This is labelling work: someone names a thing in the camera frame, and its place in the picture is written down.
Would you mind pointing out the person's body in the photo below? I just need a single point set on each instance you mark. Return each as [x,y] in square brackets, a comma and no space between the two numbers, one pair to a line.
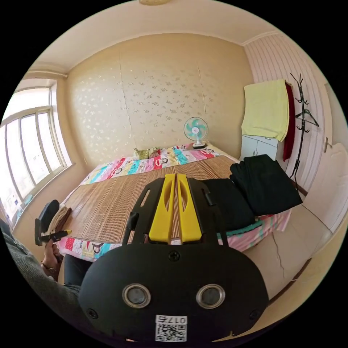
[35,285]

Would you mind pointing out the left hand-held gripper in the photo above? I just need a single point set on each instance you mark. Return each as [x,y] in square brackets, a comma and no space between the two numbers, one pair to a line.
[46,214]

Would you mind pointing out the white cupboard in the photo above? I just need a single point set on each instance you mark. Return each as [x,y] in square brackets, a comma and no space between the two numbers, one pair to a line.
[258,148]

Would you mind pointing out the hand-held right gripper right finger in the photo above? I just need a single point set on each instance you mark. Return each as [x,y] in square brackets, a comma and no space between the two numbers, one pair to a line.
[190,220]

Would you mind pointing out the pile of beige clothes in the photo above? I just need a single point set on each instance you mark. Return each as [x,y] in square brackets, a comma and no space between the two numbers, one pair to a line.
[59,217]

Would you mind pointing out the red cloth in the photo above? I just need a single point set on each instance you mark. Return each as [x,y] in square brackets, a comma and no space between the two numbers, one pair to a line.
[289,127]

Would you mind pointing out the black pants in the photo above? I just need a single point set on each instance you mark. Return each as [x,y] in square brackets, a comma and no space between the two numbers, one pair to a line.
[231,201]

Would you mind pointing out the person's left hand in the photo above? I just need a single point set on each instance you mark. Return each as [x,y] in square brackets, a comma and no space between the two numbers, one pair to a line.
[51,255]

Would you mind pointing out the pile of black clothes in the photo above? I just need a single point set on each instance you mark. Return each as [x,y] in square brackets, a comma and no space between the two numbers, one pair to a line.
[263,182]

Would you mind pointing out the white table fan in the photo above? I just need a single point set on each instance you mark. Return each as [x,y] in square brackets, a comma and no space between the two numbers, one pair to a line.
[195,130]

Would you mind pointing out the person's left forearm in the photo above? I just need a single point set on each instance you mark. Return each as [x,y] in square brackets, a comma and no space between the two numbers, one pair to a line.
[50,270]

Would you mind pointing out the green flowered pillow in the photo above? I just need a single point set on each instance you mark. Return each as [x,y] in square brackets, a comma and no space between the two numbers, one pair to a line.
[144,152]

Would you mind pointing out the yellow towel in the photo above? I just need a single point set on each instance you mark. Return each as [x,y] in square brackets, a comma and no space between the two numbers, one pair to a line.
[265,108]

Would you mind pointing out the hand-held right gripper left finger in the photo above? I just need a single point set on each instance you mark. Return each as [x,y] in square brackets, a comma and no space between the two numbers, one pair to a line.
[160,217]

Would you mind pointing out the window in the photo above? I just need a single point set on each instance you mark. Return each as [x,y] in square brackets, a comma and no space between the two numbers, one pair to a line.
[30,152]

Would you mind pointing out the bed with woven mat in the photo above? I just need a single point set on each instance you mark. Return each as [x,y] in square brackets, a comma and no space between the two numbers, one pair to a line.
[108,201]

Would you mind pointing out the black coat rack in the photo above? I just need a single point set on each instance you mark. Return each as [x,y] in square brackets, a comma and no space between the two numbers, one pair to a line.
[300,108]

